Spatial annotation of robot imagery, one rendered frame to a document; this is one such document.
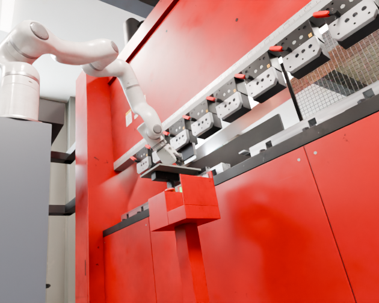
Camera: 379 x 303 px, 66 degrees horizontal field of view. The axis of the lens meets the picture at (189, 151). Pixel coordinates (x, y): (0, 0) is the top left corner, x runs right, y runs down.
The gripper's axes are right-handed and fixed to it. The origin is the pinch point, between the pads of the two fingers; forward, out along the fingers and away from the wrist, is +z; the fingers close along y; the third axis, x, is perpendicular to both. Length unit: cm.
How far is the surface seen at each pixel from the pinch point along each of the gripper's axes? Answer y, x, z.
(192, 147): -6.0, -13.1, -4.7
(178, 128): -0.8, -20.0, -17.4
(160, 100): 13, -38, -38
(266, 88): -61, -12, -10
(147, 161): 34.3, -15.7, -12.1
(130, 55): 42, -76, -85
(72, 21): 189, -198, -215
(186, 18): -23, -63, -68
